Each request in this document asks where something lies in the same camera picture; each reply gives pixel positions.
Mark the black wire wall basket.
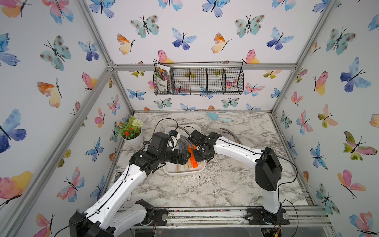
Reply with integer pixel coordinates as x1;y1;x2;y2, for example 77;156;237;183
153;61;244;96

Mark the yellow label wooden sickle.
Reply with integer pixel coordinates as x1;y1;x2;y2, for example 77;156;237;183
225;131;242;145

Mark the potted artificial flower plant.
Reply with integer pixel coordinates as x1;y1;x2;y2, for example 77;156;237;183
116;116;144;148

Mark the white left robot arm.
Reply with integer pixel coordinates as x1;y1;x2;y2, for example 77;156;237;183
68;130;190;237

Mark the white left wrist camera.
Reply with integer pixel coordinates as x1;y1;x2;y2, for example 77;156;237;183
168;130;181;149

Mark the light blue plastic trowel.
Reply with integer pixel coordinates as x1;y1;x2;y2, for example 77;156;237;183
207;112;233;122

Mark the white plastic storage tray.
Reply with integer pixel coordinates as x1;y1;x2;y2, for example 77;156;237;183
163;124;206;177

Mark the flower seed packet on table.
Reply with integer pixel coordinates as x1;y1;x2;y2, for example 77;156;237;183
114;171;126;182

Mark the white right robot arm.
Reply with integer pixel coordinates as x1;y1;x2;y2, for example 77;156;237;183
189;130;283;224

